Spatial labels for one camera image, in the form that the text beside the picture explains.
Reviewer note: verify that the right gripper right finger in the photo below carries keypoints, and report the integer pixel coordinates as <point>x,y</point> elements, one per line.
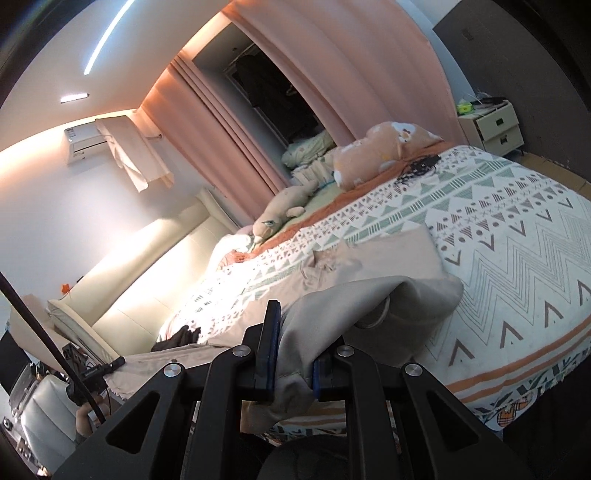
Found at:
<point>340,373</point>

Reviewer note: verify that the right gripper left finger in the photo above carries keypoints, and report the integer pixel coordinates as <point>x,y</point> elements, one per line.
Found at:
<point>258,376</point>

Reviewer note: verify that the beige large shirt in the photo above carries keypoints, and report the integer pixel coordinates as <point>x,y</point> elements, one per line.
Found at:
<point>385,296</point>

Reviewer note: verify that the person left hand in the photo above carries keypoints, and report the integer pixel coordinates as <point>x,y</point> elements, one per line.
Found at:
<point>85,424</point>

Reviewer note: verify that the cream padded headboard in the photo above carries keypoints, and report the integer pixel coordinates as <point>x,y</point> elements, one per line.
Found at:
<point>119,306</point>

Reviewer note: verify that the white pillow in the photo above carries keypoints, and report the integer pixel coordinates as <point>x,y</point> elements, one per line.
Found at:
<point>225,250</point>

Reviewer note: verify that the beige plush animal toy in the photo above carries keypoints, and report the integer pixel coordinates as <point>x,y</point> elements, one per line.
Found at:
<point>289,203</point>

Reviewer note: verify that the green sheet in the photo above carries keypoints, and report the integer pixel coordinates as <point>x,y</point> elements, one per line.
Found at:
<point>323,203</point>

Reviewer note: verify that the crumpled pale bedding pile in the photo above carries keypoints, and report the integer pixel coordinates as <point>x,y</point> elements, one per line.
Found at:
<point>309,160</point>

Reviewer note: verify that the patterned white bed cover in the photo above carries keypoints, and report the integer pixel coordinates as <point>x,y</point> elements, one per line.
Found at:
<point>518,240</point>

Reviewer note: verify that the pink plush pillow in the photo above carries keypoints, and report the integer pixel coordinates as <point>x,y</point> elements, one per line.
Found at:
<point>386,145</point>

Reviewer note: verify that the beige cloth on air conditioner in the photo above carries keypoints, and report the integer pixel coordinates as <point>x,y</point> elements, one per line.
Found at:
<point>133,153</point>

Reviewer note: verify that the pink curtain left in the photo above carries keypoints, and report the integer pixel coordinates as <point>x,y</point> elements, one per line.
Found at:
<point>201,126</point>

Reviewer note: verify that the pink curtain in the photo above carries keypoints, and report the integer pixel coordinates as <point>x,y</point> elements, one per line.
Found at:
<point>201,126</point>
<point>356,63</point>

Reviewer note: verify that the white bedside cabinet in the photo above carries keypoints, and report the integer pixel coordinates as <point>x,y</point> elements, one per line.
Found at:
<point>493,128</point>

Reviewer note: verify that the pink curtain right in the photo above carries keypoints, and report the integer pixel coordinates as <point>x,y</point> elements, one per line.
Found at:
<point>356,63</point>

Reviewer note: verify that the wall air conditioner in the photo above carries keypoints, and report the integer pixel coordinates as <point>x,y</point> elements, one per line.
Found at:
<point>82,141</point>

